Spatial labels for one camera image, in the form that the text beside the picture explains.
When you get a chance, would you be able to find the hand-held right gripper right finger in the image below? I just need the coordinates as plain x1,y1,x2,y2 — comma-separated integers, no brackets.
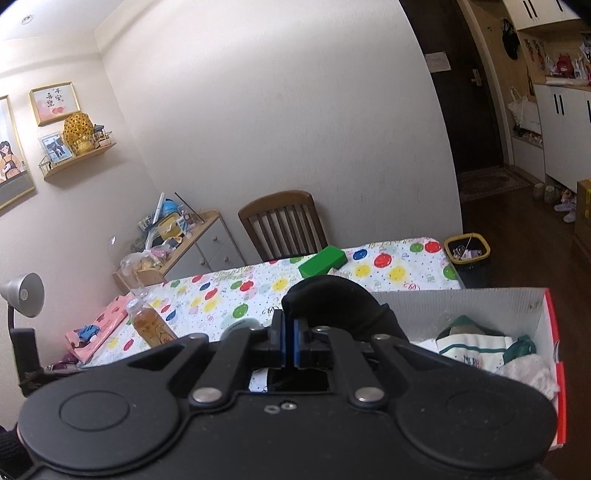
292,318,467,407

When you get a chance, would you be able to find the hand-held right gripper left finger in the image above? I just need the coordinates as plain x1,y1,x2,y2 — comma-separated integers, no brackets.
124,310,291,405

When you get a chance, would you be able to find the black cap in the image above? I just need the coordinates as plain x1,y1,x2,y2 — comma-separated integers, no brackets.
281,274,409,344

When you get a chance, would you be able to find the christmas print drawstring bag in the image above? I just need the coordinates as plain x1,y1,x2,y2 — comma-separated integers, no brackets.
434,316,539,374

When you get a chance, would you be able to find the red cardboard shoe box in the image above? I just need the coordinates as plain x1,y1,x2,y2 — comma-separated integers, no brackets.
369,287,568,450

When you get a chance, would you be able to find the white fluffy cloth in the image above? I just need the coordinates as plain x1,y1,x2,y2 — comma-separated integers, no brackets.
496,353,559,402

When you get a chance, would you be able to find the grey-green ceramic mug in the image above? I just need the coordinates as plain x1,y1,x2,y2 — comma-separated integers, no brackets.
219,318,264,340

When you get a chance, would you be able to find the balloon print tablecloth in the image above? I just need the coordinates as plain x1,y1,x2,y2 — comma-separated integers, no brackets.
76,237,462,370

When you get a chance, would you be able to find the green block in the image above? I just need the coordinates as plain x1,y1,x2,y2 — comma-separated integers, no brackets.
298,246,348,278

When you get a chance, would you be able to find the wooden side cabinet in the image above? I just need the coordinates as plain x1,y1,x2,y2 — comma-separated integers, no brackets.
113,210,247,284

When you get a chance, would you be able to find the amber drink bottle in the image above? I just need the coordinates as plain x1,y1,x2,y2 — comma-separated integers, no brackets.
126,298,178,349

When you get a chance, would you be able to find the wooden chair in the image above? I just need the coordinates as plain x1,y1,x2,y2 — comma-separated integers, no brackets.
238,190,329,263

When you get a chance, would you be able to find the clear plastic bag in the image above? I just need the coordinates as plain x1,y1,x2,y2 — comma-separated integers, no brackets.
120,244,174,278

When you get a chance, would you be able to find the yellow blue toy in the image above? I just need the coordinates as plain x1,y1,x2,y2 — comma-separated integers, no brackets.
152,198,185,241

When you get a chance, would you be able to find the black yellow trash bin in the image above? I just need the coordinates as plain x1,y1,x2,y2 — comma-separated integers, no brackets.
444,233,491,288

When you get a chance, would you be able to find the patterned door mat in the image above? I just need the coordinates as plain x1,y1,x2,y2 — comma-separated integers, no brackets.
459,166,534,202

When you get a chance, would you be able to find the grey desk lamp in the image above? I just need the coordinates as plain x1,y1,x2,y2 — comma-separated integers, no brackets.
0,272,47,398

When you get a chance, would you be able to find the dark entrance door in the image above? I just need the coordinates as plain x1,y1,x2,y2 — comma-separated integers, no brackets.
399,0,504,172

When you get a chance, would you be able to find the golden sunflower ornament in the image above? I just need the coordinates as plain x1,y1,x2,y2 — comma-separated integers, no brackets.
62,113,95,155

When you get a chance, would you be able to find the pair of light shoes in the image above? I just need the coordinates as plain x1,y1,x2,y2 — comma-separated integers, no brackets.
554,187,578,223

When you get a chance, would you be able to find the brown cardboard box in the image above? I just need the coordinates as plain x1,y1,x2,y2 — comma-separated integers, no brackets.
573,179,591,250

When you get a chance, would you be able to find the white tote bag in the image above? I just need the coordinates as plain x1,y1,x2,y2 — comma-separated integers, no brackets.
508,87,542,132

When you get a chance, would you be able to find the gold framed calligraphy picture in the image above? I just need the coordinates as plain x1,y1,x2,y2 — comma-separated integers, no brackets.
29,82,81,127

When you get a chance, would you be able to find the white lower cabinet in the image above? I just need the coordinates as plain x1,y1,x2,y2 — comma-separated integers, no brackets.
531,83,591,195

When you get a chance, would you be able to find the white cabinet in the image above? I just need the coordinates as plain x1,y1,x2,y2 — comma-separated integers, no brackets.
502,0,583,31
531,83,591,195

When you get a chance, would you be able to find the black hanging bag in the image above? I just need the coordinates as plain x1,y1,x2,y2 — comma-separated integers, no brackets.
501,18,522,60

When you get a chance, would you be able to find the white upper cabinet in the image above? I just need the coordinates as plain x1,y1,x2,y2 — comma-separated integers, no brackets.
502,0,583,31

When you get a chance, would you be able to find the wooden wall shelf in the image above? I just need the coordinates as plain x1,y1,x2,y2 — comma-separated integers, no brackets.
39,142,117,180

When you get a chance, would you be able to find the small photo frame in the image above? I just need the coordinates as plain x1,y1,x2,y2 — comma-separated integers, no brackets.
38,133,75,164

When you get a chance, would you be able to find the large framed wall poster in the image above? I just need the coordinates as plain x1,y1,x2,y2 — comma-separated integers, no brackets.
0,95,37,215

